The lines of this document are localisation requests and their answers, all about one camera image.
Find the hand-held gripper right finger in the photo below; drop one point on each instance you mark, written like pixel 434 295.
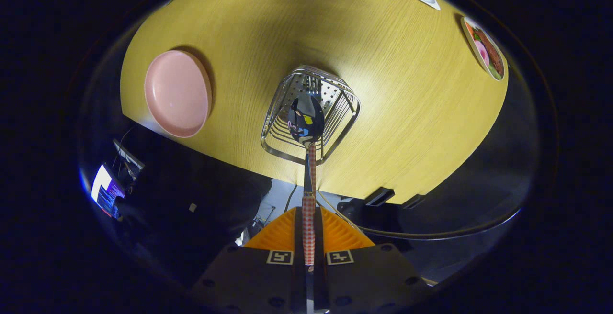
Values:
pixel 320 237

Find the black backdrop cloth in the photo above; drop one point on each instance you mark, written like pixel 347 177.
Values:
pixel 503 161

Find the lit computer screen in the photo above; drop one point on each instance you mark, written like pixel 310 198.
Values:
pixel 106 190

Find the metal perforated basket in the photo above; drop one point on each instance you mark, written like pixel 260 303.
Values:
pixel 340 108

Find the pink round plate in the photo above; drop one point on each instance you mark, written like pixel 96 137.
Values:
pixel 177 94

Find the black table bracket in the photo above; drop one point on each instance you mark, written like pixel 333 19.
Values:
pixel 380 196
pixel 413 201

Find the white plate of food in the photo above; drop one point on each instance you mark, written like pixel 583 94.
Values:
pixel 486 50

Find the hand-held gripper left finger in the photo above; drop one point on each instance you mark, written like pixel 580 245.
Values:
pixel 298 237

